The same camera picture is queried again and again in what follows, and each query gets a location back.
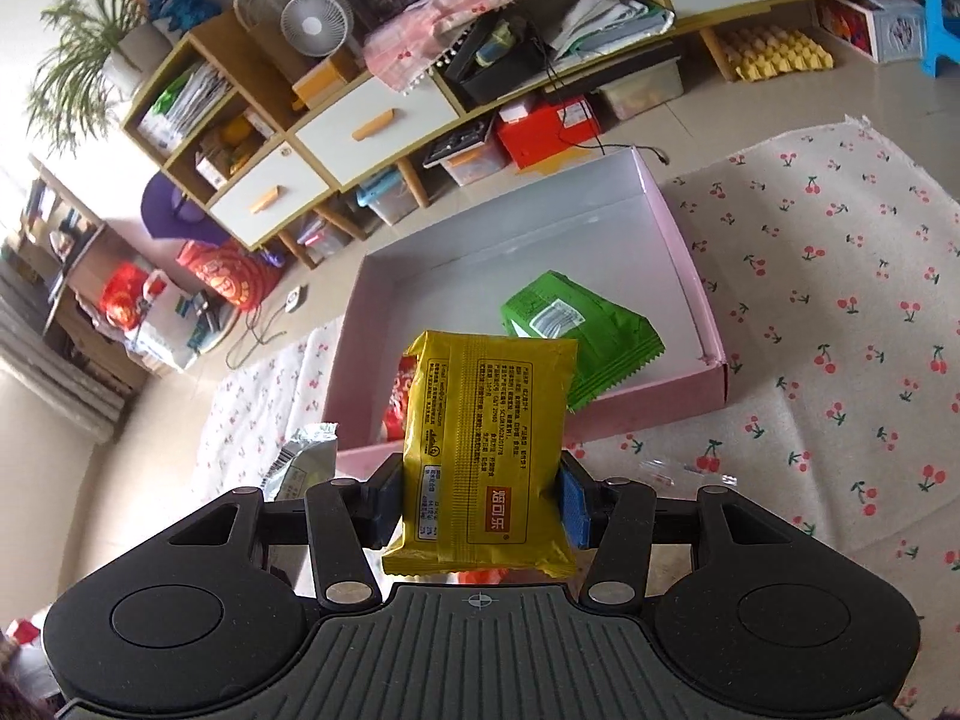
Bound pink cherry cloth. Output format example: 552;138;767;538
362;0;526;95

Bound purple cap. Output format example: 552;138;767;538
141;171;230;245

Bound white desk fan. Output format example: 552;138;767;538
280;0;355;59

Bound pink cardboard box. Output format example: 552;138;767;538
324;146;728;477

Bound cherry print cloth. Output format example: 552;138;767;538
191;116;960;720

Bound red snack packet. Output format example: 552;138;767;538
382;356;412;442

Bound silver white snack packet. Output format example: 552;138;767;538
259;422;340;503

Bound red shoe box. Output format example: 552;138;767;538
495;94;601;170

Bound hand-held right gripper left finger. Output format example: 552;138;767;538
169;454;407;612

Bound black cable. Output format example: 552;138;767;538
442;0;670;166

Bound yellow snack packet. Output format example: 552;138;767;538
381;328;580;582

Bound potted green plant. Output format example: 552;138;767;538
26;0;173;136

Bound white plastic bag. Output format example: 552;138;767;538
124;270;230;372

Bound red gift bag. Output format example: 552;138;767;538
97;262;155;331

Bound yellow egg tray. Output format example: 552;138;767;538
709;22;835;83

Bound red round patterned bag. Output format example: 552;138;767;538
176;240;271;308

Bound wooden cabinet with white drawers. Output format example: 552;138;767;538
120;0;931;271

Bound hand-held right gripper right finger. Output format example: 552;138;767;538
559;450;796;608

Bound wooden desk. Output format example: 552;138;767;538
15;157;151;391

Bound clear storage box orange contents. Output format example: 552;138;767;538
422;124;515;188

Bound white charger with cable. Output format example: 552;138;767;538
225;283;308;370

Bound stack of white bags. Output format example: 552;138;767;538
139;64;233;155

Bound blue plastic stool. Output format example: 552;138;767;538
919;0;960;80

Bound clear storage box blue lid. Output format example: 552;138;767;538
355;169;421;226

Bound white wire fan guard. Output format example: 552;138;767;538
232;0;301;53

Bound black plastic bin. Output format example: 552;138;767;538
442;7;560;110

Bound small clear storage box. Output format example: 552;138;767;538
296;214;353;263

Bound green snack packet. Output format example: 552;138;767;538
499;270;667;413

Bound grey pleated curtain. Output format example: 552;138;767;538
0;240;128;447

